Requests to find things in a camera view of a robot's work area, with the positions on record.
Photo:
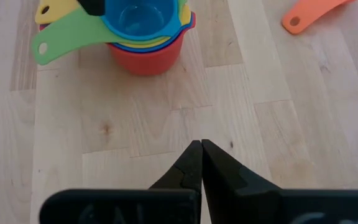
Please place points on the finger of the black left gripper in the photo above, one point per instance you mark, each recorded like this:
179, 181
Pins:
92, 6

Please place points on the red measuring cup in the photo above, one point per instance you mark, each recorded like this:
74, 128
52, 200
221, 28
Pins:
148, 62

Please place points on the green measuring cup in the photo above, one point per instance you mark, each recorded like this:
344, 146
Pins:
70, 34

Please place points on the orange measuring cup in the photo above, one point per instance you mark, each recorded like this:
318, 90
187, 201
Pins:
309, 12

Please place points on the yellow measuring cup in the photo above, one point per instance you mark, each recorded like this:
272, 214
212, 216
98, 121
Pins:
54, 9

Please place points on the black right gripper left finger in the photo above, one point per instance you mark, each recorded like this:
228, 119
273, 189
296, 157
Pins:
120, 208

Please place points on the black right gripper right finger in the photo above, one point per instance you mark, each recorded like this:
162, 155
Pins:
291, 208

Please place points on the light blue measuring cup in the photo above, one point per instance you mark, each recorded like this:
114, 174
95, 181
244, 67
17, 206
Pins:
141, 18

